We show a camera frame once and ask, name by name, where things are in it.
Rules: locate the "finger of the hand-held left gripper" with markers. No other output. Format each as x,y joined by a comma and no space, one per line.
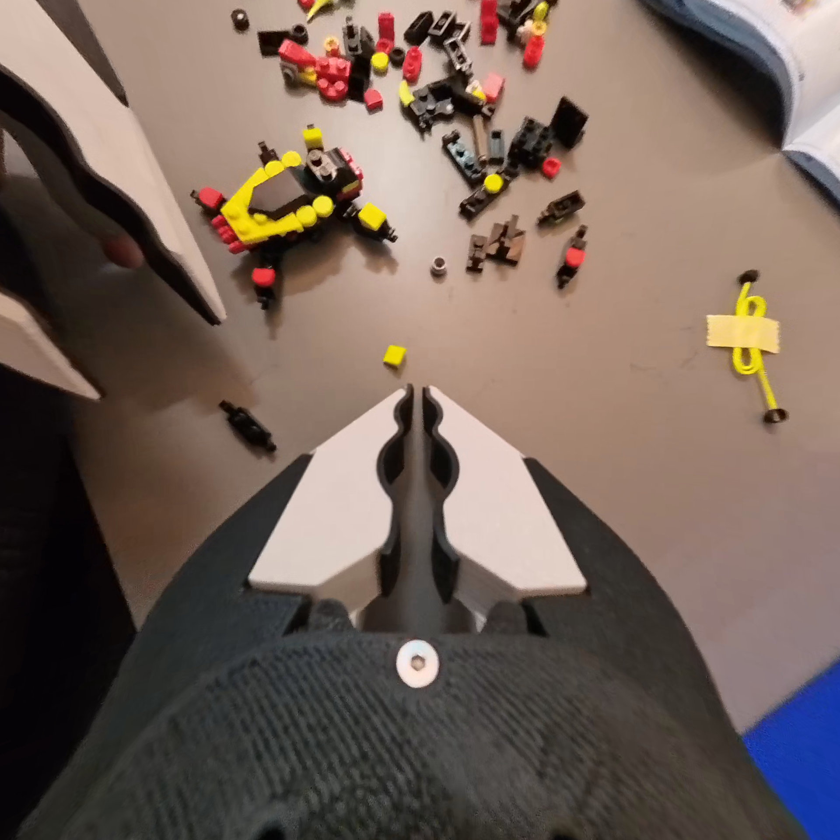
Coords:
98,124
39,354

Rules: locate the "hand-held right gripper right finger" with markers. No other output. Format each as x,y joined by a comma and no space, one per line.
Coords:
505,525

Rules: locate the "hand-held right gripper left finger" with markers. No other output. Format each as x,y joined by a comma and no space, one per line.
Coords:
328,525

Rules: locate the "small black yellow lego piece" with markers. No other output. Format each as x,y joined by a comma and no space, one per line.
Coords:
246,425

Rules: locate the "small yellow lego tile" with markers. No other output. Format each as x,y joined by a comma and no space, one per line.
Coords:
394,356

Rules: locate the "black yellow red lego model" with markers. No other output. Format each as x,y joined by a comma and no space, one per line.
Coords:
262,223

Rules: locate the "pile of lego pieces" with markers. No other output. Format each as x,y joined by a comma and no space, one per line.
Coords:
331,72

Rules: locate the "lego instruction booklet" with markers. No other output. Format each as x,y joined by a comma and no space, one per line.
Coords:
814,65

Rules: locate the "person's left hand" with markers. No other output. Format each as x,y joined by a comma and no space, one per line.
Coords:
123,253

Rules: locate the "blue plastic bin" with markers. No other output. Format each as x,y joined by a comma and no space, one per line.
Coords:
800,754

